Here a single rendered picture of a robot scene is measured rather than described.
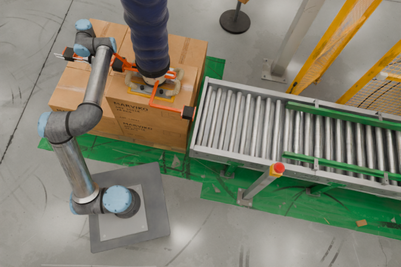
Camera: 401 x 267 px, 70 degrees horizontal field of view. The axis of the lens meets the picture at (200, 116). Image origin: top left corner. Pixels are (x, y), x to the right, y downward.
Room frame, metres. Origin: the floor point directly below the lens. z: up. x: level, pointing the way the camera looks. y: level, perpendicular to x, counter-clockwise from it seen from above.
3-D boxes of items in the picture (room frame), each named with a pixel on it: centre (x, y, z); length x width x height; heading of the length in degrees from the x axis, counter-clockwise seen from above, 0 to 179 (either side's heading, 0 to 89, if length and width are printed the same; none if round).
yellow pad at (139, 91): (1.01, 0.37, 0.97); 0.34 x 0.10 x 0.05; 87
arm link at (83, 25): (1.11, 0.76, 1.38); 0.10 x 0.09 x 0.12; 11
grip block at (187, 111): (0.83, 0.08, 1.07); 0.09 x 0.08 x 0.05; 177
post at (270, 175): (0.57, -0.54, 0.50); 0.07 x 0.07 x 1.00; 87
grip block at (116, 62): (1.12, 0.62, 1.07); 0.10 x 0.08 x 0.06; 177
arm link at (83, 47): (1.00, 0.73, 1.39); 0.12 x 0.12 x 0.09; 11
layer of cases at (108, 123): (1.43, 0.66, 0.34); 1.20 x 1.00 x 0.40; 87
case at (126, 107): (1.10, 0.38, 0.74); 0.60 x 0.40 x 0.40; 87
